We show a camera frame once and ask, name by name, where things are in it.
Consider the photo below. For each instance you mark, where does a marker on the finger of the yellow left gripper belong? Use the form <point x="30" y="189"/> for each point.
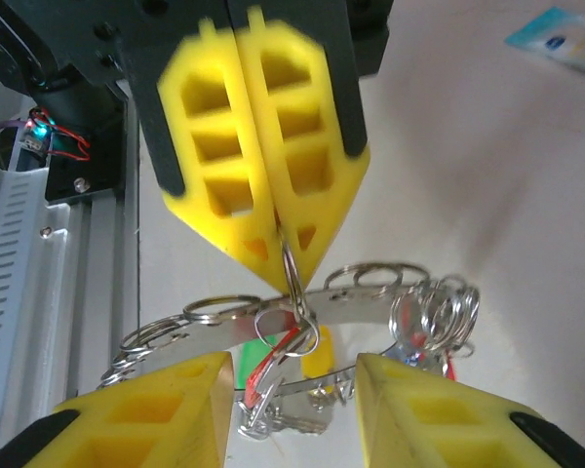
<point x="297" y="122"/>
<point x="244" y="205"/>

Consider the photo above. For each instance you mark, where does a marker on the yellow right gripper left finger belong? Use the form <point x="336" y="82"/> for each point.
<point x="175" y="429"/>

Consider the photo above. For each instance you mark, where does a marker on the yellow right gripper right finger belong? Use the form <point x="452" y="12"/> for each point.
<point x="419" y="439"/>

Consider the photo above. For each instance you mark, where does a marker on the bright green key tag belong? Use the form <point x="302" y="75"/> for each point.
<point x="253" y="361"/>

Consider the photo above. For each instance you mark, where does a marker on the silver key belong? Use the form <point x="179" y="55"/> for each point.
<point x="292" y="424"/>

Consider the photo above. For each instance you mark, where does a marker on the yellow key tag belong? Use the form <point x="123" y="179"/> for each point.
<point x="317" y="358"/>

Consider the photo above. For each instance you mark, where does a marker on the red key tag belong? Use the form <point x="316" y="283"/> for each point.
<point x="283" y="341"/>

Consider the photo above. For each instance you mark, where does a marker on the silver keyring band with rings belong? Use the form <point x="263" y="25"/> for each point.
<point x="351" y="306"/>

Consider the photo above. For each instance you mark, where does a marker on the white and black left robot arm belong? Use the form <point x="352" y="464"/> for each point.
<point x="10" y="49"/>

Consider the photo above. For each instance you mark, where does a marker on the light blue wipes packet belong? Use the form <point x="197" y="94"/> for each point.
<point x="565" y="44"/>

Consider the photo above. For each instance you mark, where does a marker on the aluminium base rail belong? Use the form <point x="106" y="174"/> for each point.
<point x="92" y="292"/>

